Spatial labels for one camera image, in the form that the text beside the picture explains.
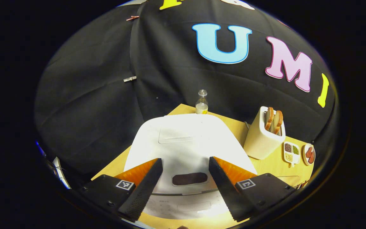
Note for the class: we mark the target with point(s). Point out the white divided grain dish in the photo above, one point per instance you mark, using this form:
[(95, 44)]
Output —
[(291, 152)]

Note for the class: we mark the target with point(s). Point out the toasted bread slice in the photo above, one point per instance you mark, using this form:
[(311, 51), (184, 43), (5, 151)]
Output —
[(278, 122), (269, 118)]

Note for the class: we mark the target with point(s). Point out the pale grey box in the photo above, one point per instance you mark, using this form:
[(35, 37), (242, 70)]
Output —
[(60, 171)]

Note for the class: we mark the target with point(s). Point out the white round plate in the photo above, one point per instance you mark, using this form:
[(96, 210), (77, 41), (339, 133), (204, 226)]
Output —
[(304, 157)]

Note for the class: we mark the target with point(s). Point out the red meat slice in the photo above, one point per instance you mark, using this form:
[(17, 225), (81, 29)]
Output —
[(312, 158), (308, 152)]

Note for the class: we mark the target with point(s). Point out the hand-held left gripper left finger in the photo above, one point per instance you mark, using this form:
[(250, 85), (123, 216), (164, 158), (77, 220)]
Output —
[(143, 190)]

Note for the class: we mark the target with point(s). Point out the silver clip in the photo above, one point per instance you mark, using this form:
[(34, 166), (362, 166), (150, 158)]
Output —
[(129, 79)]

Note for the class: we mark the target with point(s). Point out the copper clip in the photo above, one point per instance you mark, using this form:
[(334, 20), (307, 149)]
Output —
[(132, 18)]

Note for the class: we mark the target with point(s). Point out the small glass bottle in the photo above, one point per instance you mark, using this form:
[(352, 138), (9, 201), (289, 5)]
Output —
[(201, 105)]

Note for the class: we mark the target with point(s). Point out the white rice cooker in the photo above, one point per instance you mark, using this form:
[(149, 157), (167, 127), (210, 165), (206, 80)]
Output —
[(186, 149)]

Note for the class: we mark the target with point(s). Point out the white toaster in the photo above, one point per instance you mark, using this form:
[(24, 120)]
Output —
[(259, 143)]

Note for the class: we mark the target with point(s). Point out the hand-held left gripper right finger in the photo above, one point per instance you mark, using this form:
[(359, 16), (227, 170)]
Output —
[(225, 190)]

